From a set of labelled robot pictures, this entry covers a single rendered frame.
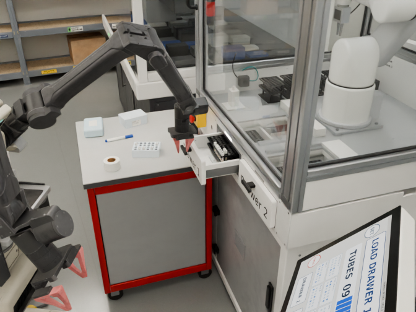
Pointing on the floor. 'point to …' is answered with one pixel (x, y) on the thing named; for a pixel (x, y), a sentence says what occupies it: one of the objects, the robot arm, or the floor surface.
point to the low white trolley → (145, 207)
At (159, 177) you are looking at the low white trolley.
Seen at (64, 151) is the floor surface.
